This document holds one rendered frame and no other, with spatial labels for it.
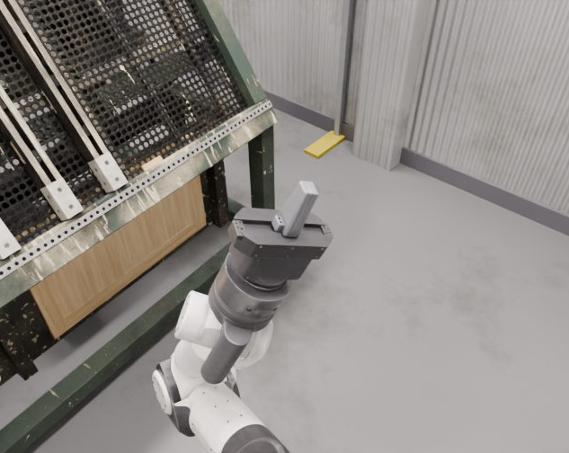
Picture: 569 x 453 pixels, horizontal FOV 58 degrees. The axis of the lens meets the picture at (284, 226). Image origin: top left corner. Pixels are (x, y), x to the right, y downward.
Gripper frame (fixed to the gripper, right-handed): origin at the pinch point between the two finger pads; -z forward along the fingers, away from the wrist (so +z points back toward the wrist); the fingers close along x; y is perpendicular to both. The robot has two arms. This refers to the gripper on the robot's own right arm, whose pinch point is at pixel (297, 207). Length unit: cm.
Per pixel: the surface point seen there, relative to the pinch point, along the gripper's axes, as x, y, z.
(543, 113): -223, 132, 39
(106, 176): -7, 106, 90
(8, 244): 22, 83, 101
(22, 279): 17, 77, 110
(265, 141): -82, 142, 91
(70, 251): 3, 85, 107
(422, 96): -198, 188, 73
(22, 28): 21, 138, 59
